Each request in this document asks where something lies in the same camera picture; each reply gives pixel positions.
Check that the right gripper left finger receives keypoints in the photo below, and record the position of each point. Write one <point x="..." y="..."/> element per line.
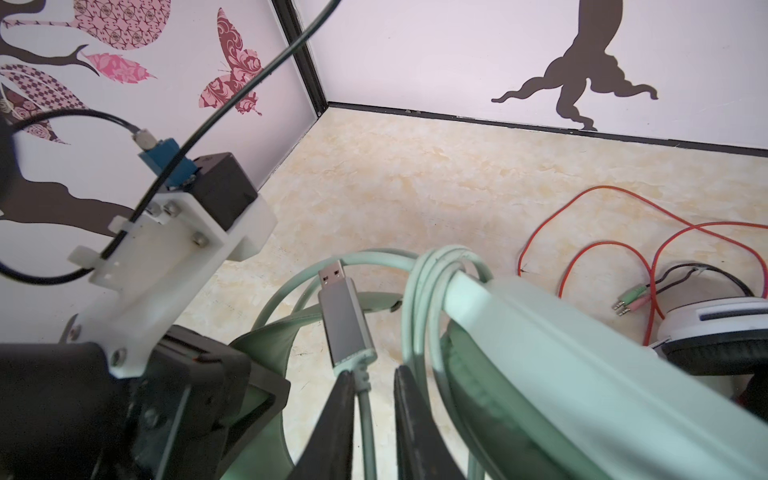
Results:
<point x="329" y="451"/>

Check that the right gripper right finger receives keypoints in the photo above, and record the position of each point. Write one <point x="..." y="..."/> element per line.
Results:
<point x="421" y="452"/>

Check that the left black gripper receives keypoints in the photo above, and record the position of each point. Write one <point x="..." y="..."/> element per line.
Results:
<point x="189" y="415"/>

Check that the mint green headphones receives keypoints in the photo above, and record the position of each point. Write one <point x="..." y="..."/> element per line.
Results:
<point x="530" y="383"/>

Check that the white black headphones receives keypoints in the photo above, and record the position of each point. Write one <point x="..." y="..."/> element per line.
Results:
<point x="723" y="337"/>

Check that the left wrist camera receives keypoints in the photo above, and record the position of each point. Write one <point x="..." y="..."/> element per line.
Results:
<point x="165" y="258"/>

